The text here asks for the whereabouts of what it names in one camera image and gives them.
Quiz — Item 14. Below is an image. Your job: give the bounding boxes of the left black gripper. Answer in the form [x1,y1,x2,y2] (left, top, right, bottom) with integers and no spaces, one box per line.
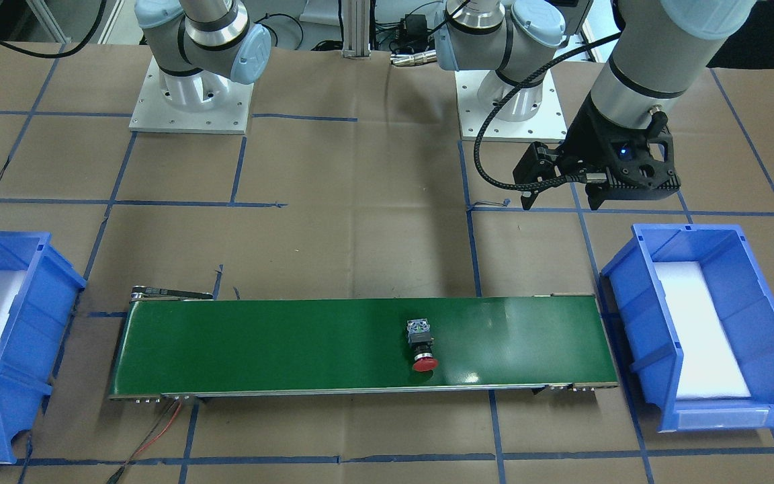
[513,97,681,210]

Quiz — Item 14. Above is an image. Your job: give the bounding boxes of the red push button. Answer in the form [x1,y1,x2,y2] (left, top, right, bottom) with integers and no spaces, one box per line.
[406,319,439,373]

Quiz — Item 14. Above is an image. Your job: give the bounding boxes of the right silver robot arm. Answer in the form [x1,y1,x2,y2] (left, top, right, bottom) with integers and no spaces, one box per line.
[0,1,271,293]

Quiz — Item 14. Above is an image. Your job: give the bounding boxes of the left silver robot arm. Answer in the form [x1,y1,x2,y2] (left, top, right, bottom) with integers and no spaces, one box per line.
[433,1,755,210]

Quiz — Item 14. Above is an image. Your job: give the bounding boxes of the blue plastic bin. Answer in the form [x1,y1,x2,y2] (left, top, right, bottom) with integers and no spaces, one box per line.
[602,224,774,432]
[0,232,86,463]

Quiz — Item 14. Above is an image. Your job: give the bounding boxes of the black power adapter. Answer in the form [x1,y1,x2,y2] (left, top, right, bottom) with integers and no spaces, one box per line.
[396,13,428,43]

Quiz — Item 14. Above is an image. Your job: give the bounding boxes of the green conveyor belt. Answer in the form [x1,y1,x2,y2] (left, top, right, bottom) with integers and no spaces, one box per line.
[110,295,618,399]

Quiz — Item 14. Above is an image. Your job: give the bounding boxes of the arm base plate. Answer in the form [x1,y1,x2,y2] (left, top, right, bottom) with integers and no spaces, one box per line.
[455,71,567,143]
[129,58,254,135]

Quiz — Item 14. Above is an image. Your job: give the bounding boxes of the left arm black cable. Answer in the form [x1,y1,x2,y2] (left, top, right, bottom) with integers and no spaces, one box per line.
[474,34,623,197]

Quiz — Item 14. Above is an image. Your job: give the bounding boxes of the aluminium frame post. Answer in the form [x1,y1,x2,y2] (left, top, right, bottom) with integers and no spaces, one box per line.
[338,0,374,58]

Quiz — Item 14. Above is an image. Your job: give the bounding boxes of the red black conveyor wires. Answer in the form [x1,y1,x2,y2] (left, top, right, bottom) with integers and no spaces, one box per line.
[106,398,189,484]

